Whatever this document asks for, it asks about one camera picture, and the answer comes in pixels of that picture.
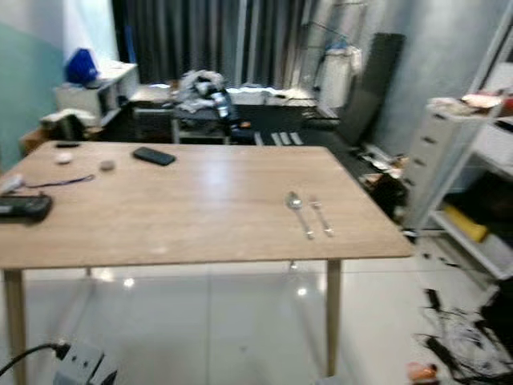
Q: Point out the small white device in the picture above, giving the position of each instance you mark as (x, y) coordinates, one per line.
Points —
(12, 183)

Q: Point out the black handheld controller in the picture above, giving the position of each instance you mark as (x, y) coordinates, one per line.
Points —
(26, 208)

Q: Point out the small brown cardboard box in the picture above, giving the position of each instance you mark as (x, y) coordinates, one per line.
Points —
(34, 140)

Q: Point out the small white round object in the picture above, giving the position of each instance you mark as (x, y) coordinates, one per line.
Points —
(63, 158)

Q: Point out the small flat black item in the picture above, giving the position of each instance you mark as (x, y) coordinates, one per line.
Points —
(66, 144)

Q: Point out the small grey round object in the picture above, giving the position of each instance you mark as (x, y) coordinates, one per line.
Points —
(106, 165)

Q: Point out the light wooden table leg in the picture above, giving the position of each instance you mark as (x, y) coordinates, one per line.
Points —
(333, 317)
(14, 321)

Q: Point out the white low cabinet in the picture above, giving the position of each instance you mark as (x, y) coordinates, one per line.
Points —
(100, 96)

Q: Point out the blue bag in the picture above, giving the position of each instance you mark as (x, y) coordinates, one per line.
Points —
(81, 66)

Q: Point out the black smartphone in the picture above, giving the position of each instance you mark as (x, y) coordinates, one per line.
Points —
(154, 156)

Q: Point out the grey and black equipment pile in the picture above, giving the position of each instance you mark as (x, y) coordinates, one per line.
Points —
(208, 92)

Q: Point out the dark grey curtain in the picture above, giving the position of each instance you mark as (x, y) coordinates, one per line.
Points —
(184, 40)

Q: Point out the silver metal spoon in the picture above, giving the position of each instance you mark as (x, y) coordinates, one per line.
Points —
(295, 202)

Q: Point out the small silver metal fork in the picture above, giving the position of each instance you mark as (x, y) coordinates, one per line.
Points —
(322, 216)

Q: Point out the white hanging garment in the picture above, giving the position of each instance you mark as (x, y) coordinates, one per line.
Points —
(338, 76)

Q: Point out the black leaning panel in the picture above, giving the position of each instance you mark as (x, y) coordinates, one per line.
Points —
(373, 88)

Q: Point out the black bag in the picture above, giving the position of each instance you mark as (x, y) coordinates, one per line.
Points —
(389, 192)

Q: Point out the grey drawer cabinet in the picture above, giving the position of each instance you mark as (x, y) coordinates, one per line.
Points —
(441, 160)

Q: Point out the small orange object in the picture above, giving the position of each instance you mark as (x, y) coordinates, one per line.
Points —
(421, 373)

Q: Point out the yellow flat item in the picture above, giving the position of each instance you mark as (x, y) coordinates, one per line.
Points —
(465, 222)

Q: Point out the pale clutter heap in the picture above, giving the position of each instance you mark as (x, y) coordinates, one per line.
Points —
(469, 103)

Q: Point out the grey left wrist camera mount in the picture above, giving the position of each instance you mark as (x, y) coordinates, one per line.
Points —
(80, 362)

